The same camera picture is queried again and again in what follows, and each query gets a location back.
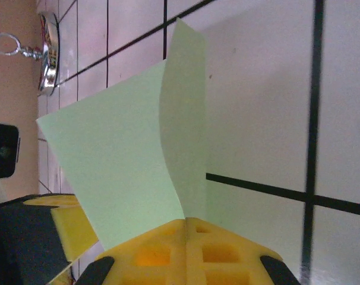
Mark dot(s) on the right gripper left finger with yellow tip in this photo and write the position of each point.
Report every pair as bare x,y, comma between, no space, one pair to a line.
144,258

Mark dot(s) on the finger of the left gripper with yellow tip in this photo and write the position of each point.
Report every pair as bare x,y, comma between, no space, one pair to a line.
25,243

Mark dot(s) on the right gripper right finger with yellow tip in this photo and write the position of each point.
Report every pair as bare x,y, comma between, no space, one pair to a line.
227,258

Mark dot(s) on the green cloth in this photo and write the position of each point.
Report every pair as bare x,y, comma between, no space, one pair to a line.
114,148

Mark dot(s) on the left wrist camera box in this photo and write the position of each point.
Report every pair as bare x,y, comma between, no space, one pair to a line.
3,148

